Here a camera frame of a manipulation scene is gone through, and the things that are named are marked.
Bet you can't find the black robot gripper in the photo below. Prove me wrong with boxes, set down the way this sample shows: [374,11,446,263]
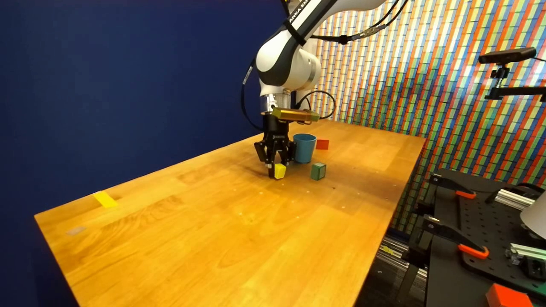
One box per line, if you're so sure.
[254,115,295,176]

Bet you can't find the yellow wooden block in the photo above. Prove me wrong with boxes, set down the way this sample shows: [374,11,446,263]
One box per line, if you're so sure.
[273,164,287,180]

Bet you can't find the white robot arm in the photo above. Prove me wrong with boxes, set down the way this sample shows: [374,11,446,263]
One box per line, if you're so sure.
[253,0,386,178]

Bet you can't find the blue plastic cup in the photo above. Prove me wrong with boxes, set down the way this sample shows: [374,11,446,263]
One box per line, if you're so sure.
[294,134,316,164]

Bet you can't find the green wooden block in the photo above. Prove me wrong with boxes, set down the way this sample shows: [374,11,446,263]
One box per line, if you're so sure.
[311,163,326,181]

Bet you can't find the red wooden block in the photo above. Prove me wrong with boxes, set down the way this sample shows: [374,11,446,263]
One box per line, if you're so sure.
[316,141,329,151]

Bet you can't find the orange block on black table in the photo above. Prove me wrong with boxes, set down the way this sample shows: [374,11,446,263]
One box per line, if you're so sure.
[486,284,534,307]

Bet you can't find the yellow tape strip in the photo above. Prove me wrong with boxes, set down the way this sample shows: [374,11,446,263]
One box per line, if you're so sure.
[92,192,116,209]

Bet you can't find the black perforated side table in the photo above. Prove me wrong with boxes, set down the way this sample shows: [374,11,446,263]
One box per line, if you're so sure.
[410,171,546,307]

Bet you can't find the silver aluminium profile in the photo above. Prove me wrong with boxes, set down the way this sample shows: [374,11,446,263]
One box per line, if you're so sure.
[495,190,534,210]

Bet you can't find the white lamp shade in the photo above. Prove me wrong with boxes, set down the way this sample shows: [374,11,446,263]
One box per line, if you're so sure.
[521,192,546,241]

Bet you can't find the orange-handled clamp right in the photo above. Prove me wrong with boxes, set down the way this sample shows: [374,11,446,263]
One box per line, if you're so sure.
[428,173,478,200]

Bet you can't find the orange-handled clamp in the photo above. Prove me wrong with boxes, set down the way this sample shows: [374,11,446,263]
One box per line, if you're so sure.
[428,173,478,200]
[422,216,490,262]

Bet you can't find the orange-handled clamp left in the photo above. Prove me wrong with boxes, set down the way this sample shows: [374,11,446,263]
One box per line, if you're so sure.
[422,216,490,262]

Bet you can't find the black camera on stand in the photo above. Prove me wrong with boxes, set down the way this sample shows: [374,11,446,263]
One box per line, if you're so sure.
[478,47,546,105]

